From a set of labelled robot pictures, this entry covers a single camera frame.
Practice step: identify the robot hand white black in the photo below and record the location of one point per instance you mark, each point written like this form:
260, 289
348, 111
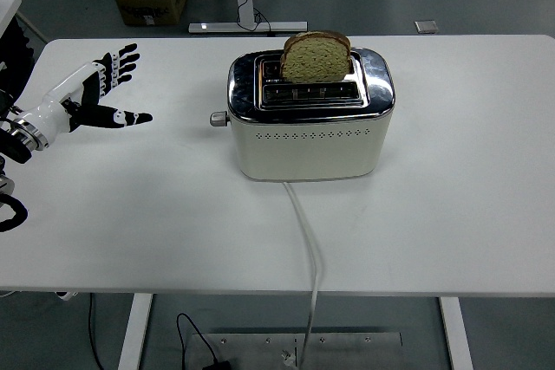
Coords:
52, 112

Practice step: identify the cream and chrome toaster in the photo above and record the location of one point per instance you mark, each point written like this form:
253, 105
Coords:
303, 151

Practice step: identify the dark equipment beside table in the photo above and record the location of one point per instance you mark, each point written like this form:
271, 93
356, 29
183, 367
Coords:
15, 58

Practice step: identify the white side table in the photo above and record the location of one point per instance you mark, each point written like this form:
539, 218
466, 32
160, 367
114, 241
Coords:
8, 10

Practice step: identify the brown cardboard box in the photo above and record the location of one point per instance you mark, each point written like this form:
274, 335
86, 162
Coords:
149, 6

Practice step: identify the white table leg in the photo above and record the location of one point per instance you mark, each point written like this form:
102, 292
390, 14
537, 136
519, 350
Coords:
456, 335
134, 331

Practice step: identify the brown bread slice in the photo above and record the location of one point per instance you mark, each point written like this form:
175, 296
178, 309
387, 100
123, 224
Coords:
316, 60

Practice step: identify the black power adapter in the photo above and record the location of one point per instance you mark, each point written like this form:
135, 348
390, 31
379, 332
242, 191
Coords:
218, 365

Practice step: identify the grey floor outlet plate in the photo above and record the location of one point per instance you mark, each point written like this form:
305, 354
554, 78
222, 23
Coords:
426, 26

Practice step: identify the grey metal plate with screws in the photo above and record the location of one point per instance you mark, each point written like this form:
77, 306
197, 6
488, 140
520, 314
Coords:
355, 350

